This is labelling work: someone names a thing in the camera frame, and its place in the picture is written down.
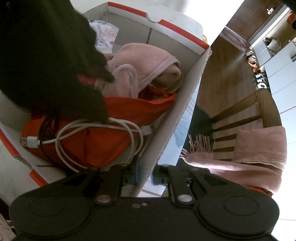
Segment white usb cable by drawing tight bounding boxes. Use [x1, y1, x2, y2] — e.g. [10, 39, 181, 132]
[20, 117, 156, 173]

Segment white wall cabinet unit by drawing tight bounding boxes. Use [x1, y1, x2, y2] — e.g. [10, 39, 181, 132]
[250, 4, 296, 114]

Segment black drawstring pouch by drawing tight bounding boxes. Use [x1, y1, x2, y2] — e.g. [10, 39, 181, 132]
[0, 0, 115, 163]

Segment brown entrance door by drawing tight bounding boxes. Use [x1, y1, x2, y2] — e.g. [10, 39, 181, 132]
[226, 0, 283, 40]

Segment red cloth on chair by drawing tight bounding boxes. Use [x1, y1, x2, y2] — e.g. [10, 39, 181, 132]
[250, 186, 273, 197]

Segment red and white cardboard box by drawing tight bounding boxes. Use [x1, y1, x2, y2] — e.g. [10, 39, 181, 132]
[1, 1, 211, 204]

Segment cartoon printed face mask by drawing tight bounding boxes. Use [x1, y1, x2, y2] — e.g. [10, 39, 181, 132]
[88, 20, 119, 49]

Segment pink fleece garment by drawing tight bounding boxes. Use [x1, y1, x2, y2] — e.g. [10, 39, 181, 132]
[94, 43, 184, 98]

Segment wooden chair beside table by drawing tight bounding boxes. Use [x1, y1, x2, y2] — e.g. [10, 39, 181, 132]
[189, 89, 283, 167]

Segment red cloth bag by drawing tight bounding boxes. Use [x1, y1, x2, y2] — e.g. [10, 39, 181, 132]
[21, 87, 177, 172]

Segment pink fringed scarf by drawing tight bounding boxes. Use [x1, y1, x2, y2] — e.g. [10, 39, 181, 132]
[180, 126, 287, 194]

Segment shoes on floor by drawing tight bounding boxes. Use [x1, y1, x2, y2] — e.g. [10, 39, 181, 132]
[245, 51, 269, 89]

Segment red patterned doormat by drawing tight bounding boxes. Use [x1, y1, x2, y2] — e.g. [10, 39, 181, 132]
[219, 26, 249, 53]

